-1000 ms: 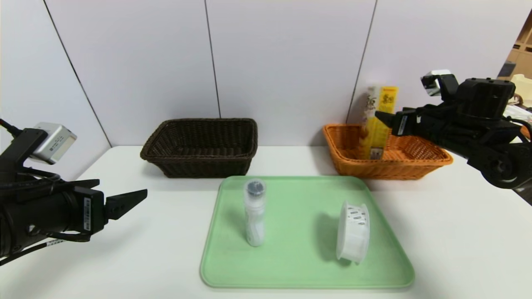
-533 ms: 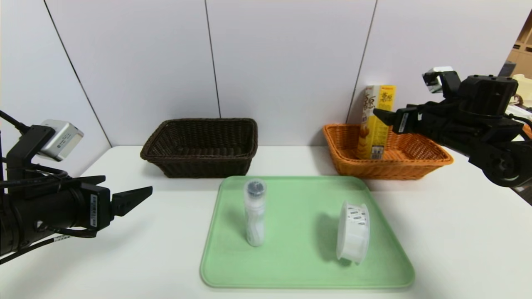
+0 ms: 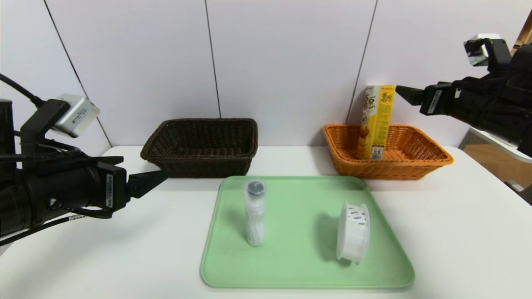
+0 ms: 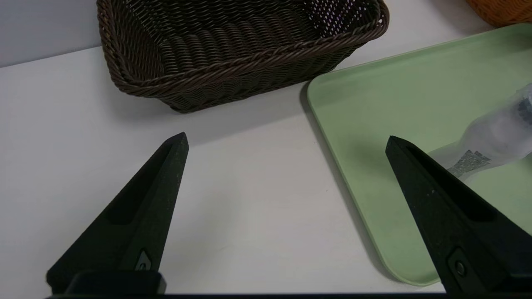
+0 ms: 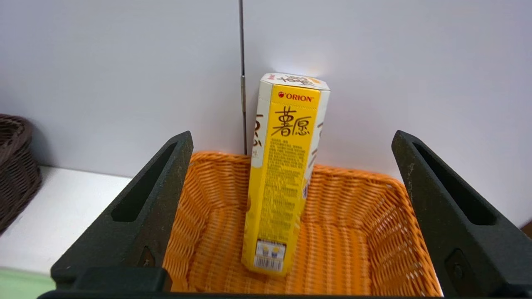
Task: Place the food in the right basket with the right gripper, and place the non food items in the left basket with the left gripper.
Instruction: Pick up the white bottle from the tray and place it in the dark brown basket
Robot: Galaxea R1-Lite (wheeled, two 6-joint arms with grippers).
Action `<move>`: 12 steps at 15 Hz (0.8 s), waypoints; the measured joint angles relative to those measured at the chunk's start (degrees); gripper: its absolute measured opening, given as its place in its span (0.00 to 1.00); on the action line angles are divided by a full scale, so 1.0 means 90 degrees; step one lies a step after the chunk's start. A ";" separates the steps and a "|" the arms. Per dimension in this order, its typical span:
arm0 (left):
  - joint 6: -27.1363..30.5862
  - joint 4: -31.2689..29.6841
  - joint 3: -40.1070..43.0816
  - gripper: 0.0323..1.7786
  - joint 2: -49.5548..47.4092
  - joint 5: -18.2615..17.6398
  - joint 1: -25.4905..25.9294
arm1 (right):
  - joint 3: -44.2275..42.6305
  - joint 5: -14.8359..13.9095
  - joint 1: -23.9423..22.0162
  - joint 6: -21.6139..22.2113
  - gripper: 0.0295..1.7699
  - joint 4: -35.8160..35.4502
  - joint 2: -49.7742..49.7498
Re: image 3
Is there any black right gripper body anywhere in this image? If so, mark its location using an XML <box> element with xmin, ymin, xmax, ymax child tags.
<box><xmin>419</xmin><ymin>76</ymin><xmax>478</xmax><ymax>124</ymax></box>

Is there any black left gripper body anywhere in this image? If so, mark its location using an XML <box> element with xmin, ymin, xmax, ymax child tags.
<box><xmin>28</xmin><ymin>162</ymin><xmax>131</xmax><ymax>229</ymax></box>

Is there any yellow snack box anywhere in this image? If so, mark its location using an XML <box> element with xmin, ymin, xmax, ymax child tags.
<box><xmin>357</xmin><ymin>85</ymin><xmax>397</xmax><ymax>161</ymax></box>

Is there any white bottle with clear cap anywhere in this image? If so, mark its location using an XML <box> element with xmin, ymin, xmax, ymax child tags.
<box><xmin>244</xmin><ymin>179</ymin><xmax>267</xmax><ymax>247</ymax></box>

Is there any white round plastic container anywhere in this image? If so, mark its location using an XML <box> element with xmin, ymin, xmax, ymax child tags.
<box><xmin>336</xmin><ymin>201</ymin><xmax>370</xmax><ymax>265</ymax></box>

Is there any orange wicker basket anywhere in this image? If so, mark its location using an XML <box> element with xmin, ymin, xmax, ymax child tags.
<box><xmin>323</xmin><ymin>123</ymin><xmax>454</xmax><ymax>180</ymax></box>

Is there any dark brown wicker basket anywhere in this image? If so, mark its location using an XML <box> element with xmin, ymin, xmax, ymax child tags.
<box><xmin>140</xmin><ymin>118</ymin><xmax>259</xmax><ymax>179</ymax></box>

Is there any brown wooden shelf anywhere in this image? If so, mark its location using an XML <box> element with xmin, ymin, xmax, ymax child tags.
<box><xmin>515</xmin><ymin>9</ymin><xmax>532</xmax><ymax>47</ymax></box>

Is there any grey side table base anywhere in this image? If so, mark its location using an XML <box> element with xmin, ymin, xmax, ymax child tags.
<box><xmin>505</xmin><ymin>180</ymin><xmax>532</xmax><ymax>206</ymax></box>

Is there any light green plastic tray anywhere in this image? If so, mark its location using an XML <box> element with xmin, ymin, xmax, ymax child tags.
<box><xmin>200</xmin><ymin>175</ymin><xmax>415</xmax><ymax>289</ymax></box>

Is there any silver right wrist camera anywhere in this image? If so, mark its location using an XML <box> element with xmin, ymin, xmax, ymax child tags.
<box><xmin>464</xmin><ymin>34</ymin><xmax>512</xmax><ymax>72</ymax></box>

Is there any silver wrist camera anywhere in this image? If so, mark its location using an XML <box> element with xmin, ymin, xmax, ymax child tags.
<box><xmin>21</xmin><ymin>94</ymin><xmax>101</xmax><ymax>146</ymax></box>
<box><xmin>464</xmin><ymin>34</ymin><xmax>512</xmax><ymax>72</ymax></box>

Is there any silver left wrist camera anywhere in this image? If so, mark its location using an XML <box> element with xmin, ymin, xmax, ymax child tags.
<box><xmin>21</xmin><ymin>94</ymin><xmax>101</xmax><ymax>146</ymax></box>

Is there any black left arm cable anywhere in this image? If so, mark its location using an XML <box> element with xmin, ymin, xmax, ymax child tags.
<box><xmin>0</xmin><ymin>73</ymin><xmax>44</xmax><ymax>107</ymax></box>

